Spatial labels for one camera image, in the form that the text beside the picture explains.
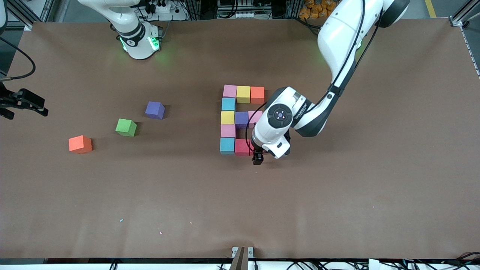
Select orange foam cube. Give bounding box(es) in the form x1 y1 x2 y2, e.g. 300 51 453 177
69 135 93 155
250 86 265 105

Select brown table mat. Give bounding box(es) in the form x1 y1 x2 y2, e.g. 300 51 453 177
0 18 480 260

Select green foam cube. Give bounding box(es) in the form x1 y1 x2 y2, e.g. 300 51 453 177
115 118 137 137

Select aluminium frame profile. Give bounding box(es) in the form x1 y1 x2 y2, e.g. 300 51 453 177
449 0 480 27
6 0 53 31

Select metal clamp bracket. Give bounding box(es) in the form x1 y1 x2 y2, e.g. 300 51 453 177
229 246 255 270

